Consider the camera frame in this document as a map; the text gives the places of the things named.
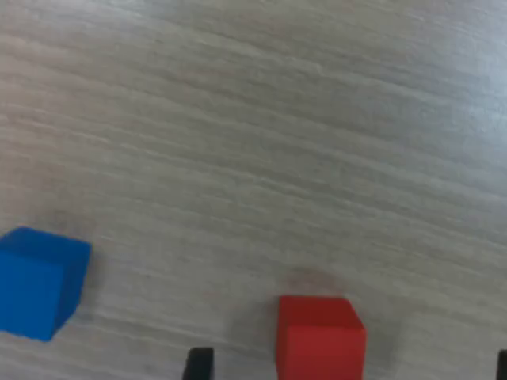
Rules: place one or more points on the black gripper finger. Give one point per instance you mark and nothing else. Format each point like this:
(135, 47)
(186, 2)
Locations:
(503, 366)
(198, 366)

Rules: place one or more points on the red cube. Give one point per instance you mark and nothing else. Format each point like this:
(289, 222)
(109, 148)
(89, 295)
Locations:
(321, 340)

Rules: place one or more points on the blue cube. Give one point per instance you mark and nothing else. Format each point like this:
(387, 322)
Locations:
(35, 285)

